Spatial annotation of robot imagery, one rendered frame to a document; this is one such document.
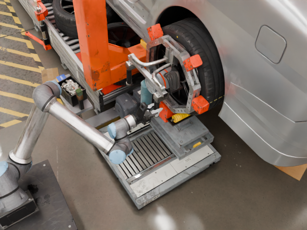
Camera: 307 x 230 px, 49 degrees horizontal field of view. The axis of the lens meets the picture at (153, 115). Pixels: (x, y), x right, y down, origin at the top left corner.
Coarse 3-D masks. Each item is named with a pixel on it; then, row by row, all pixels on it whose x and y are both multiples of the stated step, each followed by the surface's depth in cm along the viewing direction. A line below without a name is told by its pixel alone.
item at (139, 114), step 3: (144, 102) 209; (141, 105) 208; (144, 105) 207; (147, 105) 207; (138, 108) 210; (141, 108) 208; (144, 108) 207; (138, 111) 211; (141, 111) 209; (144, 111) 209; (135, 114) 213; (138, 114) 211; (141, 114) 209; (138, 117) 211; (141, 117) 211
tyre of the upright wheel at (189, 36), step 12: (180, 24) 221; (192, 24) 220; (180, 36) 213; (192, 36) 212; (204, 36) 213; (156, 48) 247; (192, 48) 208; (204, 48) 209; (216, 48) 212; (204, 60) 207; (216, 60) 211; (204, 72) 209; (216, 72) 212; (204, 84) 213; (216, 84) 215; (204, 96) 219; (216, 96) 221
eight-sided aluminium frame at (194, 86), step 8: (160, 40) 219; (168, 40) 219; (152, 48) 240; (168, 48) 216; (176, 48) 216; (152, 56) 248; (176, 56) 212; (184, 56) 208; (152, 72) 254; (184, 72) 212; (192, 72) 211; (192, 80) 211; (192, 88) 211; (200, 88) 214; (192, 96) 215; (168, 104) 249; (176, 104) 249; (176, 112) 244; (184, 112) 234
